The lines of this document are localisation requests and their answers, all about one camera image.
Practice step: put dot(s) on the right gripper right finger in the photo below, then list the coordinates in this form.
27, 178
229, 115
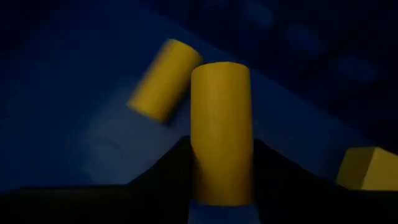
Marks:
286, 183

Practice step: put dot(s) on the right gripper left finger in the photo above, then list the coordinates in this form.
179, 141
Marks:
168, 180

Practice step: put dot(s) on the yellow rectangular block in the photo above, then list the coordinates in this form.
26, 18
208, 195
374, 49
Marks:
220, 130

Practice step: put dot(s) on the yellow cube block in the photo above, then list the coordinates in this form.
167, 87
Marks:
370, 169

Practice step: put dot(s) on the yellow cylinder block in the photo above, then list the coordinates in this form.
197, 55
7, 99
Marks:
164, 81

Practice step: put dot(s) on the blue plastic bin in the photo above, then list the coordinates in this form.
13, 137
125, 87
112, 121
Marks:
77, 93

